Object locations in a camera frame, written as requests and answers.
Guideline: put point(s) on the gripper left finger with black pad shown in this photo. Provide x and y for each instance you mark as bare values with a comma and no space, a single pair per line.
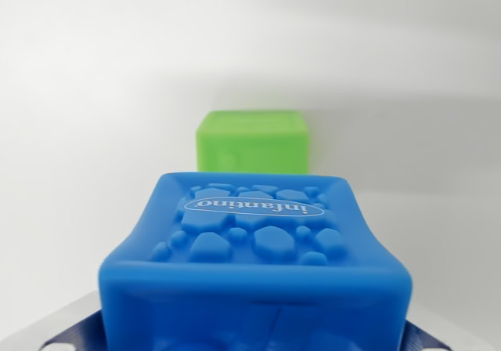
70,319

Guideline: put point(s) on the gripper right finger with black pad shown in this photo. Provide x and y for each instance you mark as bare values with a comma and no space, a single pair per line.
430,325

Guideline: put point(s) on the green embossed soft cube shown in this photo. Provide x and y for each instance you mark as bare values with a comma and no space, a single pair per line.
250,147

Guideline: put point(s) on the blue embossed soft cube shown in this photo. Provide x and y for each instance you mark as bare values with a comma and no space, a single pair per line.
254,265

